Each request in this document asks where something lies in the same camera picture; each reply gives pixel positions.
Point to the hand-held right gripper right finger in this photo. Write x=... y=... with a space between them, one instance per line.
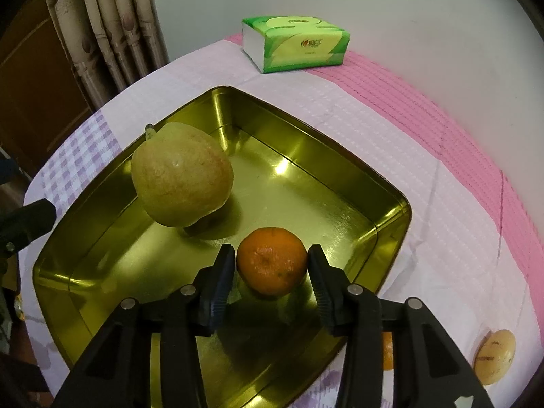
x=324 y=289

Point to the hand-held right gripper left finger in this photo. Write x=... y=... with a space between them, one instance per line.
x=220 y=289

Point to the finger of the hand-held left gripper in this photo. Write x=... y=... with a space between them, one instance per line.
x=29 y=221

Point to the small orange mandarin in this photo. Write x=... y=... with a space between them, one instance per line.
x=272 y=263
x=387 y=352

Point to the golden metal tin box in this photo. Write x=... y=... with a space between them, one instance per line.
x=297 y=204

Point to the green red-blushed pear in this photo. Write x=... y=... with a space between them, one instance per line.
x=180 y=174

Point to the brown wooden door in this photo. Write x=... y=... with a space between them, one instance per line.
x=38 y=93

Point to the pink purple checkered tablecloth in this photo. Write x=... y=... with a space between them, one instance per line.
x=425 y=178

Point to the large yellow pear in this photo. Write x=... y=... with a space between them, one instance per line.
x=495 y=357

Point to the beige patterned curtain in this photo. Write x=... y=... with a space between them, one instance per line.
x=114 y=29

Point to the green tissue pack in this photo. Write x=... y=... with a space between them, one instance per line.
x=297 y=42

